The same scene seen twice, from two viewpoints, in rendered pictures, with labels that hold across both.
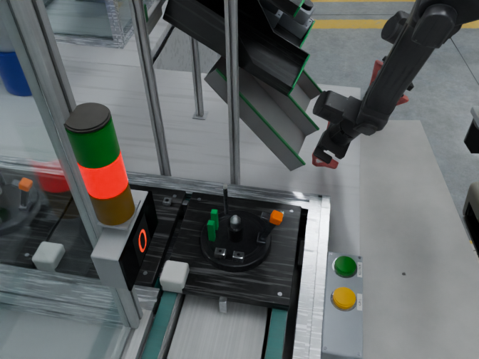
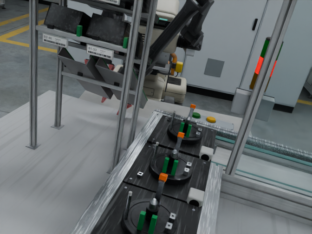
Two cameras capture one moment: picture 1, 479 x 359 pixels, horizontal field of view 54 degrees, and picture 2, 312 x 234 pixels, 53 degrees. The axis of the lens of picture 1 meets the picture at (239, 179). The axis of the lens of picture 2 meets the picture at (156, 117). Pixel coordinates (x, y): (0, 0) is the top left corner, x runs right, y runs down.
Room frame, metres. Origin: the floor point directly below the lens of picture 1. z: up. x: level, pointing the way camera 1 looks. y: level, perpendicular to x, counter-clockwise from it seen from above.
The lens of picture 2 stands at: (0.70, 1.09, 1.56)
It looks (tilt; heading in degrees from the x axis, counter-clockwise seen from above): 27 degrees down; 269
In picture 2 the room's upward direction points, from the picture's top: 11 degrees clockwise
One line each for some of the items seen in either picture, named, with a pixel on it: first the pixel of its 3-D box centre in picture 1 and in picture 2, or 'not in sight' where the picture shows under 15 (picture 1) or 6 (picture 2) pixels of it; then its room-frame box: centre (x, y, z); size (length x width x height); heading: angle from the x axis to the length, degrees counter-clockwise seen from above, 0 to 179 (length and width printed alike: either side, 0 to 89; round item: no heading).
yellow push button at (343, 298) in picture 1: (343, 298); (211, 120); (0.44, -0.19, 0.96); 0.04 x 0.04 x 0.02
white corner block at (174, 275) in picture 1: (174, 276); (205, 154); (0.48, 0.12, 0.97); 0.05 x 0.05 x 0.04; 79
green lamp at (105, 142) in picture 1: (93, 137); (271, 49); (0.40, 0.16, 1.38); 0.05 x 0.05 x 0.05
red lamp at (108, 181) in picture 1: (102, 169); (265, 66); (0.40, 0.16, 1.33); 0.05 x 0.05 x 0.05
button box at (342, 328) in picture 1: (341, 307); (209, 126); (0.44, -0.19, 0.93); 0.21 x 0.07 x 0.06; 169
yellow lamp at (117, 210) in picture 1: (111, 198); (260, 81); (0.40, 0.16, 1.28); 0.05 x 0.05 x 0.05
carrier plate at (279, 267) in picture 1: (236, 245); (184, 136); (0.56, 0.01, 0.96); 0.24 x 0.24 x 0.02; 79
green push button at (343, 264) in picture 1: (344, 266); (195, 115); (0.51, -0.20, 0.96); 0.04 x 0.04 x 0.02
